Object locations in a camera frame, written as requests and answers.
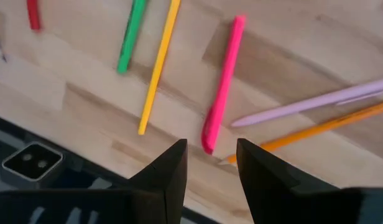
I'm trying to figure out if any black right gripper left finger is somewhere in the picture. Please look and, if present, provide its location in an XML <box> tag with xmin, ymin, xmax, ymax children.
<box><xmin>129</xmin><ymin>139</ymin><xmax>188</xmax><ymax>224</ymax></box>

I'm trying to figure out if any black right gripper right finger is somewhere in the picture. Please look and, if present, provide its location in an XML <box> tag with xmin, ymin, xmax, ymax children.
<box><xmin>236</xmin><ymin>138</ymin><xmax>340</xmax><ymax>224</ymax></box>

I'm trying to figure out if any orange pencil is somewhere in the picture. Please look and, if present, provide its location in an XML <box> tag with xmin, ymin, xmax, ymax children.
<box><xmin>219</xmin><ymin>100</ymin><xmax>383</xmax><ymax>166</ymax></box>

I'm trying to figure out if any lilac pen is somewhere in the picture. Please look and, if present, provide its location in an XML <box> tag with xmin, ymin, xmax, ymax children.
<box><xmin>231</xmin><ymin>77</ymin><xmax>383</xmax><ymax>128</ymax></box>

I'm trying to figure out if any pink pen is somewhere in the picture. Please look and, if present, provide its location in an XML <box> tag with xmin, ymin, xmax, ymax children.
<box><xmin>201</xmin><ymin>14</ymin><xmax>247</xmax><ymax>156</ymax></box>

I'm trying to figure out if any yellow pencil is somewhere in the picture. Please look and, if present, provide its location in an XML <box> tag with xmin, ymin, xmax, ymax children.
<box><xmin>137</xmin><ymin>0</ymin><xmax>182</xmax><ymax>136</ymax></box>

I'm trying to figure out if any green marker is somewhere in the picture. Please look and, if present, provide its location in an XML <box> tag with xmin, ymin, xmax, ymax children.
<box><xmin>116</xmin><ymin>0</ymin><xmax>148</xmax><ymax>75</ymax></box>

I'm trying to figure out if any red coloured pencil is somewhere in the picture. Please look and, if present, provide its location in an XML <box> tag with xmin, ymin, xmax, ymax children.
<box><xmin>26</xmin><ymin>0</ymin><xmax>42</xmax><ymax>32</ymax></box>

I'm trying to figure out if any table-level camera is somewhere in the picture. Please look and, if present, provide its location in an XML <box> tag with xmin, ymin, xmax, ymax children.
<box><xmin>0</xmin><ymin>141</ymin><xmax>64</xmax><ymax>190</ymax></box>

